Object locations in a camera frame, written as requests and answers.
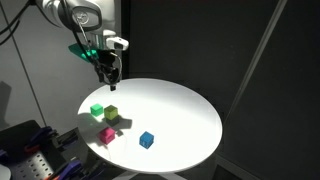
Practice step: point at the blue cube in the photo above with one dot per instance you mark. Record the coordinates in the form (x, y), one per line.
(146, 140)

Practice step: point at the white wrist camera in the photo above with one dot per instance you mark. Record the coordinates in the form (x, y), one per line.
(117, 43)

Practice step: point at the yellow-green cube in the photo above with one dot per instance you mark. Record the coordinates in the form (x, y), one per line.
(111, 112)

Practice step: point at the pink cube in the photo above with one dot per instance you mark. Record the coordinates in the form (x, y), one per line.
(106, 135)

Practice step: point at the dark grey cube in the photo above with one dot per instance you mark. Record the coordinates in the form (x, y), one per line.
(113, 121)

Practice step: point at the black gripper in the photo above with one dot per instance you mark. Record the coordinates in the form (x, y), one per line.
(108, 65)

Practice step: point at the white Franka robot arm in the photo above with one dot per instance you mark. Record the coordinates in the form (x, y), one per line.
(76, 15)

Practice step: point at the green cube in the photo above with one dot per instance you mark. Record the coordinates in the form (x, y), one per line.
(96, 109)

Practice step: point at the white round object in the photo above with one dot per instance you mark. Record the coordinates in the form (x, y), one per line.
(3, 172)

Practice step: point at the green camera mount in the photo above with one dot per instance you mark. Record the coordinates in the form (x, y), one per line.
(81, 51)

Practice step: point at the grey diagonal wall strip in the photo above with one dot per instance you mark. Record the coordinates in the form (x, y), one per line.
(263, 43)

